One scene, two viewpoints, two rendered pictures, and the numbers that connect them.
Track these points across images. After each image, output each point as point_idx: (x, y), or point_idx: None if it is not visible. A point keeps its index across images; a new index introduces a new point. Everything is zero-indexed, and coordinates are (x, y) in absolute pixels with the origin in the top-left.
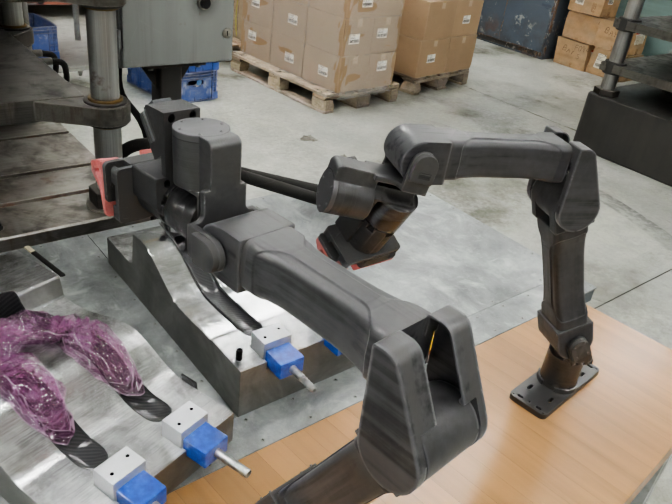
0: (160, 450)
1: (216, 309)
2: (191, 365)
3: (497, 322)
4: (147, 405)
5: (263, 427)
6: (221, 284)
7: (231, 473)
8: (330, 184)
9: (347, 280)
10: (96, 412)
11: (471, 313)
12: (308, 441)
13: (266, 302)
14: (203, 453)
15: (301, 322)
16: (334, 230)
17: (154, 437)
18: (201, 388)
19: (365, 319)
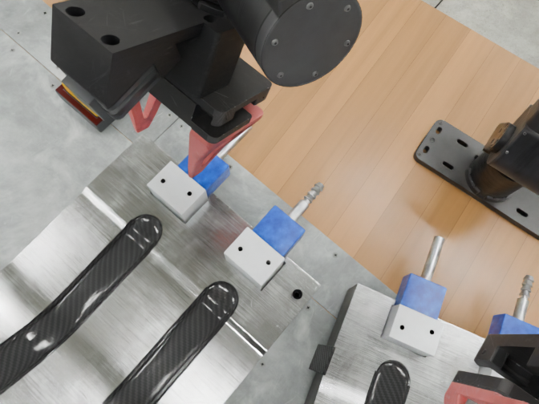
0: (447, 347)
1: (180, 374)
2: (235, 391)
3: (25, 10)
4: (380, 399)
5: (316, 260)
6: (107, 392)
7: (391, 275)
8: (335, 11)
9: None
10: None
11: (10, 40)
12: (318, 206)
13: (138, 300)
14: (446, 291)
15: (181, 232)
16: (219, 100)
17: (432, 363)
18: (276, 358)
19: None
